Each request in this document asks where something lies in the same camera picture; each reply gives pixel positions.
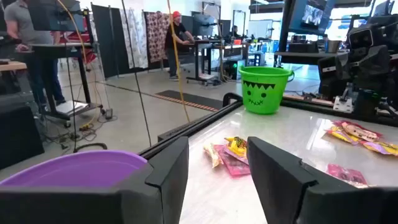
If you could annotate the black standing desk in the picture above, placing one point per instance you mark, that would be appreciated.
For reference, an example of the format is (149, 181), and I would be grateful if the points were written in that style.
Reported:
(62, 48)

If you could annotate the large display screen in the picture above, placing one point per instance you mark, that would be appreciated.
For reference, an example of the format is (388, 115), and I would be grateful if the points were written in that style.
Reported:
(311, 15)

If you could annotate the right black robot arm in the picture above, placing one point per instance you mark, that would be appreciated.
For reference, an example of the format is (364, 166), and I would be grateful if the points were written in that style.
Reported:
(379, 99)

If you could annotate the white patterned cloth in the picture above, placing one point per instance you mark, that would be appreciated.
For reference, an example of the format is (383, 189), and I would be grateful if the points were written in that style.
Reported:
(135, 37)

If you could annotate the black table frame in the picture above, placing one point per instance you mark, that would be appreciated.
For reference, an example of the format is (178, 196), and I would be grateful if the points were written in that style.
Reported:
(192, 129)

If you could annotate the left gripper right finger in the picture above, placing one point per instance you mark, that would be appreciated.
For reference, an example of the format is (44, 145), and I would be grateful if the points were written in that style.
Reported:
(311, 202)

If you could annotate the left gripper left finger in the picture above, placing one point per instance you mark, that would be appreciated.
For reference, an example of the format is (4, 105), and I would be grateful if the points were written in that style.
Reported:
(93, 202)

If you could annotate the wooden table top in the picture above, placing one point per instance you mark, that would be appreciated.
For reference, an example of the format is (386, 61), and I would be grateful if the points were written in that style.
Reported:
(12, 66)

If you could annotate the metal cup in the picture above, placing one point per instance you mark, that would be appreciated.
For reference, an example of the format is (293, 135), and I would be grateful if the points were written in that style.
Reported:
(333, 46)

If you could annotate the purple halloween bucket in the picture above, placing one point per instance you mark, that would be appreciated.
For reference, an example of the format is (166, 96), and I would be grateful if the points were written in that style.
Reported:
(77, 168)

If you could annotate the floral patterned cloth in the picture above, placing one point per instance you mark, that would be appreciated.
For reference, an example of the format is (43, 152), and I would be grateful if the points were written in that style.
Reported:
(157, 34)

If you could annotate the black partition panel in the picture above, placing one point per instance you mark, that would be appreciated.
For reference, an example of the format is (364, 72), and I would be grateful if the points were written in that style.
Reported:
(105, 40)

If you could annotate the yellow candy pack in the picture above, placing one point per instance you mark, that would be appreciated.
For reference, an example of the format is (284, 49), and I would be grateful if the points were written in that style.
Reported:
(340, 135)
(237, 146)

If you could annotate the black mat orange striped edge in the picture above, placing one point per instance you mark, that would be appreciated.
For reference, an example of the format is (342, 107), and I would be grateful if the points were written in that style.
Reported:
(192, 99)

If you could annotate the black box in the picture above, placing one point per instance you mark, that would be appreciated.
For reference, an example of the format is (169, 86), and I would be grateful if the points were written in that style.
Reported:
(18, 133)

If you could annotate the green Frankenstein bucket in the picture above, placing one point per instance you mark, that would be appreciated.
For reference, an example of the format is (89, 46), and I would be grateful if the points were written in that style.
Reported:
(264, 93)

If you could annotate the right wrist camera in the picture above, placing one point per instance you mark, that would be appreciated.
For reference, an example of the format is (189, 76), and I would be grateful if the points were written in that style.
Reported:
(360, 37)

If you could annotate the person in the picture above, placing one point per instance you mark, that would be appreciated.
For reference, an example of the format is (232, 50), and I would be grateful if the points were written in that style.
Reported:
(28, 25)
(174, 37)
(234, 31)

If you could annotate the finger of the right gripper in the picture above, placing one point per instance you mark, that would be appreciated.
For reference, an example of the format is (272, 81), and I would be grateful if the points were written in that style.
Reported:
(346, 65)
(373, 60)

